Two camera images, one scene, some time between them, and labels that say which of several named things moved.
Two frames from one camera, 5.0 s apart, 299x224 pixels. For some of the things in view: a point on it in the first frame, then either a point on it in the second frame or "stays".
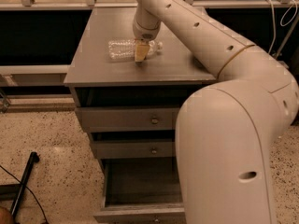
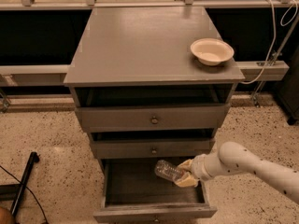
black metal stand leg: [15, 191] stays
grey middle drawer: [135, 148] stays
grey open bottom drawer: [141, 190] stays
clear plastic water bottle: [126, 49] → [168, 171]
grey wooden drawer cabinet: [130, 109] stays
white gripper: [144, 34] → [198, 168]
